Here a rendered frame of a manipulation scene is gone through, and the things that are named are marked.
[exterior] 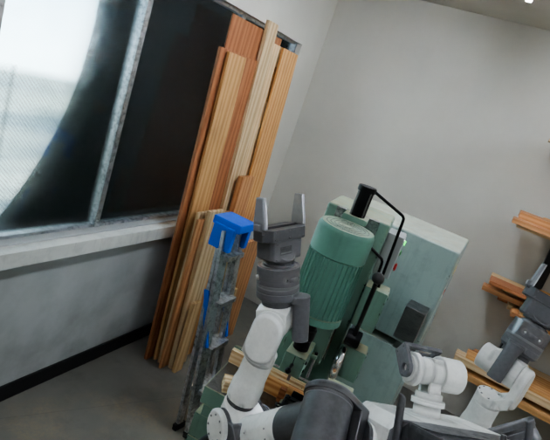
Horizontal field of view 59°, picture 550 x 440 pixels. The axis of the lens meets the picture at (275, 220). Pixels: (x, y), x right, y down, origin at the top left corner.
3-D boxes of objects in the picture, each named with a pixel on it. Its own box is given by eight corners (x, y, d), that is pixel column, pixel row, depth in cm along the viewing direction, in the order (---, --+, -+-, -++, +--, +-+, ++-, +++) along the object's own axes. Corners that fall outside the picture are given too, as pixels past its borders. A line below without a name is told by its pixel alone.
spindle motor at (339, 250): (279, 312, 146) (313, 219, 138) (295, 295, 163) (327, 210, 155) (333, 338, 142) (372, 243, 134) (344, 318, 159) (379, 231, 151)
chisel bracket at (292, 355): (277, 373, 154) (285, 350, 152) (289, 354, 167) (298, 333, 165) (298, 383, 152) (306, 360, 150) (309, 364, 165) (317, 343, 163)
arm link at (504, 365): (546, 354, 115) (519, 393, 116) (503, 327, 122) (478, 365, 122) (539, 349, 106) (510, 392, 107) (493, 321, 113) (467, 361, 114)
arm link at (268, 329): (274, 294, 103) (252, 345, 107) (257, 308, 94) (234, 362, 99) (301, 310, 101) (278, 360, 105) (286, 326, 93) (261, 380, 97)
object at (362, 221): (335, 231, 156) (354, 182, 152) (340, 227, 164) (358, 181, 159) (359, 241, 154) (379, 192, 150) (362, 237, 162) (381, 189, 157)
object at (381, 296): (349, 323, 167) (365, 285, 163) (354, 314, 175) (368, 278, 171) (373, 333, 165) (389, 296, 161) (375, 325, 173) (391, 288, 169)
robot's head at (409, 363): (455, 382, 91) (445, 346, 96) (415, 375, 88) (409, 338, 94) (436, 395, 95) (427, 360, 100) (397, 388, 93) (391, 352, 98)
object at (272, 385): (259, 388, 157) (264, 374, 156) (260, 387, 159) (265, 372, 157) (327, 424, 152) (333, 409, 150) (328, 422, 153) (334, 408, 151)
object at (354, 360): (329, 372, 170) (341, 343, 167) (333, 363, 176) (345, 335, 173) (354, 384, 168) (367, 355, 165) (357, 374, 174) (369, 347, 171)
